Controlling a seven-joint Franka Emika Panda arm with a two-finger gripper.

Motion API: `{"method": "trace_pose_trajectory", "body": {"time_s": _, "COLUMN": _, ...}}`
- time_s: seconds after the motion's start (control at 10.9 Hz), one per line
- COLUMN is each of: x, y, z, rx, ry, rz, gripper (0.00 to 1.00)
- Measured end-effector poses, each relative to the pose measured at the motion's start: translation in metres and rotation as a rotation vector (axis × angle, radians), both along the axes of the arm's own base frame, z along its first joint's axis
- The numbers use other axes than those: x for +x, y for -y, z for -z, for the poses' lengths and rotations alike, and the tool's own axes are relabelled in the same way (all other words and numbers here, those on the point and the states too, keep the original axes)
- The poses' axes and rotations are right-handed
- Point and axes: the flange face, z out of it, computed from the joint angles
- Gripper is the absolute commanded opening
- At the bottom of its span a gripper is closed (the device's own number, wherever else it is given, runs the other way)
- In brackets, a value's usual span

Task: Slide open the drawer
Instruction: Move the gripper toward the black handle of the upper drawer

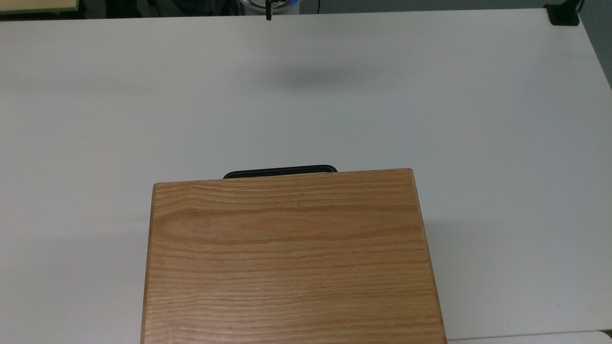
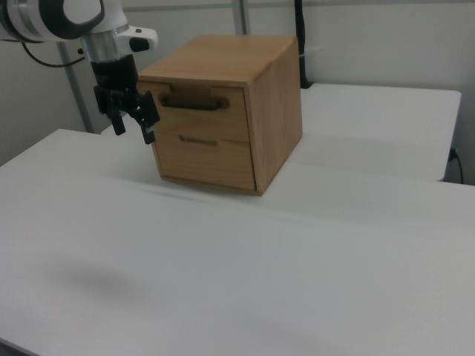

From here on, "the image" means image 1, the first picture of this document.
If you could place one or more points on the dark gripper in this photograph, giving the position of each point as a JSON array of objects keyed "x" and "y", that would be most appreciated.
[{"x": 269, "y": 2}]

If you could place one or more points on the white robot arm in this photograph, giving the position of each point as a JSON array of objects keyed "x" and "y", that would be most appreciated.
[{"x": 291, "y": 6}]

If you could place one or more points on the oak wooden drawer cabinet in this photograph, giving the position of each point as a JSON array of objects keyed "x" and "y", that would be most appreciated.
[{"x": 291, "y": 258}]

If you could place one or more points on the yellow wooden board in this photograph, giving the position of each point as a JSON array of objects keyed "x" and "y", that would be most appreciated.
[{"x": 36, "y": 5}]

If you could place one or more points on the black table clamp mount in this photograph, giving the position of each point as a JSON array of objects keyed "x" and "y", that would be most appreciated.
[{"x": 564, "y": 15}]

